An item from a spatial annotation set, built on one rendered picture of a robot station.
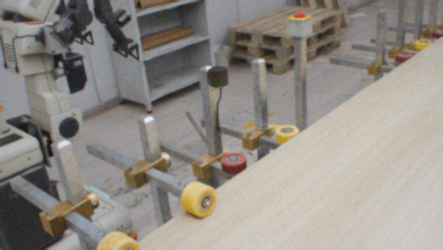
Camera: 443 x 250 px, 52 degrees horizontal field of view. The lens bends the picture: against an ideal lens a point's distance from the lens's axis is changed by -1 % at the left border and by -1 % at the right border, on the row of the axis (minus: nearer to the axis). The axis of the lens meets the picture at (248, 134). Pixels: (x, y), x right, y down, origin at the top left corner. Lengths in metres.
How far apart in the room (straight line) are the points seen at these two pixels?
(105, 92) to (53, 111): 2.19
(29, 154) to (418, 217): 1.53
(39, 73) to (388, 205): 1.61
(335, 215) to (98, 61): 3.43
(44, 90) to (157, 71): 2.58
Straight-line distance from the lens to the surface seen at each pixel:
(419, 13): 2.89
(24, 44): 2.12
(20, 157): 2.06
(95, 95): 4.36
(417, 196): 1.27
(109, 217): 2.38
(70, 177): 1.18
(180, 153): 1.58
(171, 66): 4.84
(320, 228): 1.12
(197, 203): 1.14
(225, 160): 1.40
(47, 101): 2.24
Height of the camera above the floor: 1.60
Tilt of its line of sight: 26 degrees down
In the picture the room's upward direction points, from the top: 4 degrees counter-clockwise
